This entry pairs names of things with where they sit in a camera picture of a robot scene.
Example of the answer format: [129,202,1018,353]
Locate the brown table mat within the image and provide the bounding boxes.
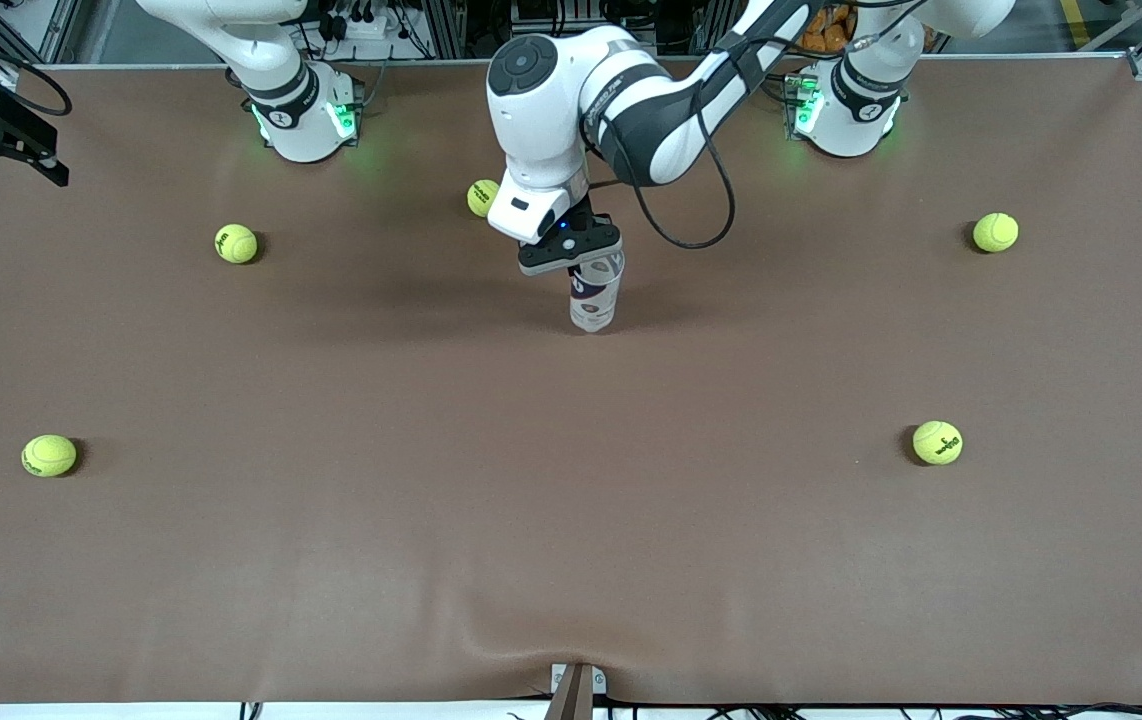
[0,55,1142,707]

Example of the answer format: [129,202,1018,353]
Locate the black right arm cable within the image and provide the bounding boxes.
[0,47,75,117]

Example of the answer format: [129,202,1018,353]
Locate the aluminium frame post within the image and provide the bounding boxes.
[693,0,732,51]
[426,0,472,59]

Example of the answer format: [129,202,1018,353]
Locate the grey electronics box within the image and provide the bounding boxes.
[509,0,660,41]

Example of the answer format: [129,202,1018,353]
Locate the white power strip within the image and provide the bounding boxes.
[319,8,406,43]

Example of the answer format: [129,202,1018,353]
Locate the metal bracket with pole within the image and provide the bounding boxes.
[550,662,608,720]

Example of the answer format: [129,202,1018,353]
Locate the yellow Wilson tennis ball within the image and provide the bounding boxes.
[912,420,964,466]
[214,223,259,265]

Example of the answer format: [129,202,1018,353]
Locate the silver blue tennis ball can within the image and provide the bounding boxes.
[569,248,626,334]

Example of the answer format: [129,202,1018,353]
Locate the pile of orange objects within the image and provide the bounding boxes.
[796,3,850,57]

